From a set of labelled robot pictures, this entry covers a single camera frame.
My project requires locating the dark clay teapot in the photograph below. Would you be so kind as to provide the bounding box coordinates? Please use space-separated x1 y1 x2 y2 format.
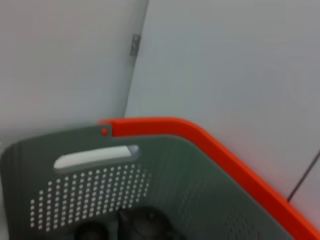
74 206 187 240

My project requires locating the grey perforated storage bin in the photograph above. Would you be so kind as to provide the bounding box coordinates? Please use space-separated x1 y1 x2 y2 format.
0 124 298 240

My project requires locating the orange bin handle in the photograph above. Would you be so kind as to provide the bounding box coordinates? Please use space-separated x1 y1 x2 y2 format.
97 116 320 240

